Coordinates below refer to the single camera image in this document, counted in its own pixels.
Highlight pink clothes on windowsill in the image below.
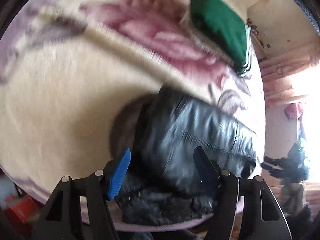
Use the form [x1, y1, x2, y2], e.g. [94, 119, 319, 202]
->
[284, 102, 304, 120]

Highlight pink floral curtain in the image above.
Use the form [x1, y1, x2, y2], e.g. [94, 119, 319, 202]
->
[259, 37, 319, 108]

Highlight black leather jacket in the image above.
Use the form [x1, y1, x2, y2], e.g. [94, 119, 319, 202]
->
[110, 87, 257, 226]

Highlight floral plush bed blanket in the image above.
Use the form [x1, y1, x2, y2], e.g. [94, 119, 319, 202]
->
[0, 0, 267, 233]

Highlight folded green striped jacket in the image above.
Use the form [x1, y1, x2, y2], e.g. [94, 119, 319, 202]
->
[189, 0, 254, 76]

